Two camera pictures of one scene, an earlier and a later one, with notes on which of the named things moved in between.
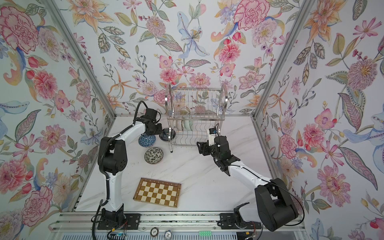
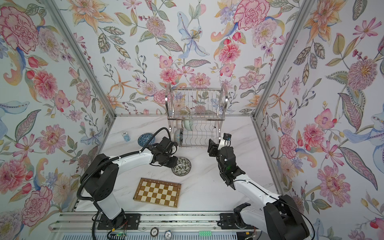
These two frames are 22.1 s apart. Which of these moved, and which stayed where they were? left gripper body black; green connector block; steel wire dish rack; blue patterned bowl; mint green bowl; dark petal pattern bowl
Moved: left gripper body black; dark petal pattern bowl
Stayed: green connector block; mint green bowl; blue patterned bowl; steel wire dish rack
